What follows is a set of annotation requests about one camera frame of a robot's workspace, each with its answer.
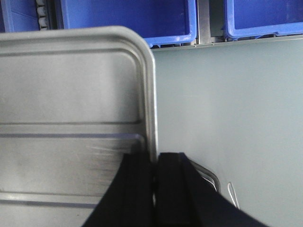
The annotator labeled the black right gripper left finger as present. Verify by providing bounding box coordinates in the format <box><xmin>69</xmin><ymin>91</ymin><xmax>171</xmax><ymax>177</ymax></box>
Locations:
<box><xmin>83</xmin><ymin>153</ymin><xmax>153</xmax><ymax>227</ymax></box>

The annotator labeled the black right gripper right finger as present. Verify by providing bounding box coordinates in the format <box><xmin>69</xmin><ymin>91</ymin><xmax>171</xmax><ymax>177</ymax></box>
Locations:
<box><xmin>156</xmin><ymin>153</ymin><xmax>264</xmax><ymax>227</ymax></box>

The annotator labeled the silver ribbed metal tray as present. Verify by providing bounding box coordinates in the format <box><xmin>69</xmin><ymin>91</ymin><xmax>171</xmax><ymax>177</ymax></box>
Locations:
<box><xmin>0</xmin><ymin>26</ymin><xmax>157</xmax><ymax>227</ymax></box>

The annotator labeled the blue bin lower middle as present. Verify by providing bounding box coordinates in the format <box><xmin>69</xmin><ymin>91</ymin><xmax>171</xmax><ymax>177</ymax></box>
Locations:
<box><xmin>61</xmin><ymin>0</ymin><xmax>197</xmax><ymax>47</ymax></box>

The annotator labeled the blue bin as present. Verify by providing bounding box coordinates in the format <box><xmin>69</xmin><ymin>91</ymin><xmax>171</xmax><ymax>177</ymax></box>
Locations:
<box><xmin>61</xmin><ymin>0</ymin><xmax>197</xmax><ymax>47</ymax></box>
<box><xmin>223</xmin><ymin>0</ymin><xmax>303</xmax><ymax>40</ymax></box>

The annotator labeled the blue bin lower right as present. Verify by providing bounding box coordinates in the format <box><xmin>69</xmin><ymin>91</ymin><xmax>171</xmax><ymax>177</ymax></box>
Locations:
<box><xmin>223</xmin><ymin>0</ymin><xmax>303</xmax><ymax>40</ymax></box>

